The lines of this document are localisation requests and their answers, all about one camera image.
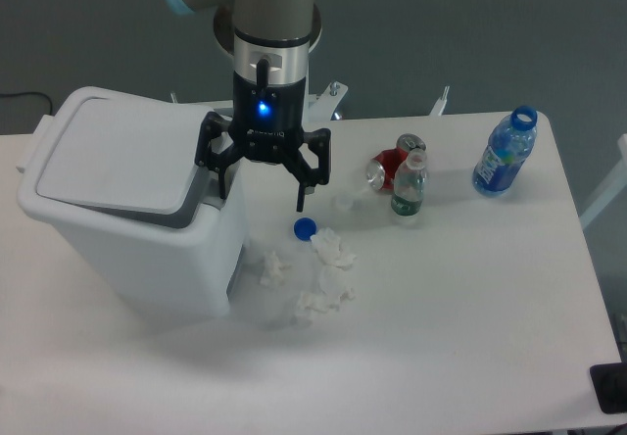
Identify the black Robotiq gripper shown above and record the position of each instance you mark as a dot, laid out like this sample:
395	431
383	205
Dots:
267	121

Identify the white trash can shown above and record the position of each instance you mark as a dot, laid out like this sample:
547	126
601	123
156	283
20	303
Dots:
115	175

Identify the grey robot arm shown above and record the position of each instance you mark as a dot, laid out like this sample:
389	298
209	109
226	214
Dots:
272	40

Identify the crushed red soda can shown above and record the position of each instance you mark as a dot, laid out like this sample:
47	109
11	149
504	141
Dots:
380	170

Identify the crumpled tissue near can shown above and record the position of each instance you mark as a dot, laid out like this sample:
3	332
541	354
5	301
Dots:
273	275

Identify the blue bottle cap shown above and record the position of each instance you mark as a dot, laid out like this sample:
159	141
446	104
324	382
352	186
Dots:
304	228

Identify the crumpled tissue upper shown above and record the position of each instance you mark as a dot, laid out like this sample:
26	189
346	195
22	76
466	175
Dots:
328	246

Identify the clear green-label bottle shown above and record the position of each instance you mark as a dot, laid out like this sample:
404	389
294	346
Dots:
409	184

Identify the crumpled tissue lower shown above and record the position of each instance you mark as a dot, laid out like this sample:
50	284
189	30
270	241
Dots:
331	289

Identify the blue plastic bottle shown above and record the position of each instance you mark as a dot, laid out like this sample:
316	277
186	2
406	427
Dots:
509	145

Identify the black device at edge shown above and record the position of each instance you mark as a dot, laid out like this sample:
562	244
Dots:
609	381

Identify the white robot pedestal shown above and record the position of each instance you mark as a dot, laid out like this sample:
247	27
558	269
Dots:
323	102

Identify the white frame at right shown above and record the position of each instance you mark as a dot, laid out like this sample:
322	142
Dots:
607	190

